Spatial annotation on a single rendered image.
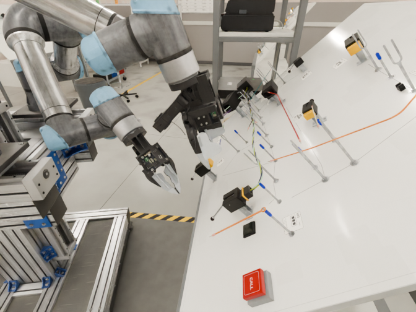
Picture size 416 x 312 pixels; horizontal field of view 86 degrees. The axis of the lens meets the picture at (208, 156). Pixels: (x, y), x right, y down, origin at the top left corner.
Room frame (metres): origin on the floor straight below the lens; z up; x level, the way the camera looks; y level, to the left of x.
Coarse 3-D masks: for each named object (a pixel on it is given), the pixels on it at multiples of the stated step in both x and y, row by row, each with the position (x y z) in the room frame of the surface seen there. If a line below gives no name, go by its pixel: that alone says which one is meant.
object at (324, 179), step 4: (292, 144) 0.42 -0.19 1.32; (296, 148) 0.42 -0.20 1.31; (300, 152) 0.42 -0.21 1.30; (304, 156) 0.42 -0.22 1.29; (308, 160) 0.42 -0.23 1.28; (312, 164) 0.42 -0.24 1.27; (316, 168) 0.42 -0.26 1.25; (320, 172) 0.42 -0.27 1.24; (324, 176) 0.43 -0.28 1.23; (324, 180) 0.42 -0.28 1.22
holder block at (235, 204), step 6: (228, 192) 0.49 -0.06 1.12; (234, 192) 0.48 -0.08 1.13; (228, 198) 0.47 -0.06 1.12; (234, 198) 0.45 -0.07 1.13; (222, 204) 0.46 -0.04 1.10; (228, 204) 0.45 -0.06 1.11; (234, 204) 0.45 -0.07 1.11; (240, 204) 0.45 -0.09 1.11; (228, 210) 0.45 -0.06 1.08; (234, 210) 0.45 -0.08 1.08
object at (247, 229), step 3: (249, 222) 0.42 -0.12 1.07; (252, 222) 0.42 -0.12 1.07; (243, 225) 0.42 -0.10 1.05; (246, 225) 0.42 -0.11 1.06; (249, 225) 0.41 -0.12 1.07; (252, 225) 0.41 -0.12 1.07; (255, 225) 0.41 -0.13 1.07; (243, 228) 0.41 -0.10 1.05; (246, 228) 0.41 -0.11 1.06; (249, 228) 0.40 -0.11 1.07; (252, 228) 0.40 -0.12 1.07; (255, 228) 0.40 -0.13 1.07; (243, 231) 0.40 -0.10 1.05; (246, 231) 0.40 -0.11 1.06; (249, 231) 0.39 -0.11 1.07; (252, 231) 0.39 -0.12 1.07; (255, 231) 0.39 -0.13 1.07; (243, 234) 0.39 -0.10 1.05; (246, 234) 0.39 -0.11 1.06; (249, 234) 0.39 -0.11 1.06; (252, 234) 0.39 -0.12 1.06; (243, 237) 0.39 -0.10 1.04; (246, 237) 0.39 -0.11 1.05
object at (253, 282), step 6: (258, 270) 0.26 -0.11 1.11; (246, 276) 0.26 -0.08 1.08; (252, 276) 0.25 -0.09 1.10; (258, 276) 0.25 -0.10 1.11; (246, 282) 0.25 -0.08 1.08; (252, 282) 0.24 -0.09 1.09; (258, 282) 0.24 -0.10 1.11; (246, 288) 0.23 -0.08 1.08; (252, 288) 0.23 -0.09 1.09; (258, 288) 0.22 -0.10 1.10; (264, 288) 0.22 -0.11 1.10; (246, 294) 0.22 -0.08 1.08; (252, 294) 0.22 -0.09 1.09; (258, 294) 0.22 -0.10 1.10; (264, 294) 0.21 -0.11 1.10; (246, 300) 0.22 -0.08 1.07
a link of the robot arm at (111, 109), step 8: (104, 88) 0.60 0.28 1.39; (112, 88) 0.63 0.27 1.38; (96, 96) 0.59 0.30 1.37; (104, 96) 0.59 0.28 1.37; (112, 96) 0.59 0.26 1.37; (96, 104) 0.58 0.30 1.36; (104, 104) 0.57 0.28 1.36; (112, 104) 0.58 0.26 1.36; (120, 104) 0.59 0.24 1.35; (104, 112) 0.57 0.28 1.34; (112, 112) 0.56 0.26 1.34; (120, 112) 0.57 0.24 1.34; (128, 112) 0.58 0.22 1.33; (104, 120) 0.58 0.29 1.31; (112, 120) 0.55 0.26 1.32; (120, 120) 0.55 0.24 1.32; (112, 128) 0.55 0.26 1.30
